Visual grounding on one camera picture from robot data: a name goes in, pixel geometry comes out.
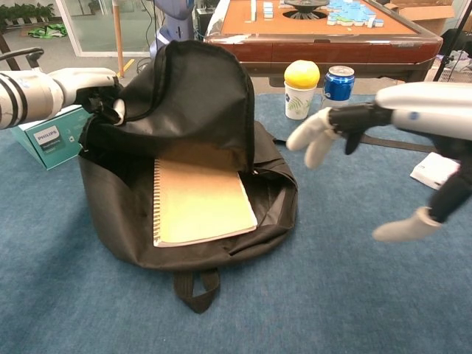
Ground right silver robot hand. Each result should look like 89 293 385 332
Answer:
286 81 472 243

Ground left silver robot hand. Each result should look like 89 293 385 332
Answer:
47 67 126 126

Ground black fabric backpack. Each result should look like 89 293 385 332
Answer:
77 39 437 315

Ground brown spiral notebook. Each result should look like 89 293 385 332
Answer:
153 158 258 248

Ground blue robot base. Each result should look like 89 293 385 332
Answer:
149 0 195 60

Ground white plastic basket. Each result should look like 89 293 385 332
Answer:
423 49 472 88

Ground wooden pole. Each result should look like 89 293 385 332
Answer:
112 0 125 77

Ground green cloth heap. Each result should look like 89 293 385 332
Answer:
27 22 69 39

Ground small white box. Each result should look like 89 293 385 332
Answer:
409 151 462 191

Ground teal white Philips box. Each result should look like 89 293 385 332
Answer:
10 105 93 171

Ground black tripod stand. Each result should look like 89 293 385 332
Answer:
433 0 472 82

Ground blue drink can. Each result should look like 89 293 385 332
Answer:
321 65 355 110

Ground cardboard box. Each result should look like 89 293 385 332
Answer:
383 0 457 36

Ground green potted plants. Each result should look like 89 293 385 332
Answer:
0 2 55 30

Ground brown mahjong table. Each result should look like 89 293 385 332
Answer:
204 0 443 88

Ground pile of mahjong tiles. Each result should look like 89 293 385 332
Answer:
326 0 384 29

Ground white cup with yellow lid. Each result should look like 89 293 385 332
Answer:
283 59 321 120

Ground blue table mat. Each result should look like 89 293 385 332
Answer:
0 92 472 354

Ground glass door frame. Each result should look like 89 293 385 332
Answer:
55 0 156 58

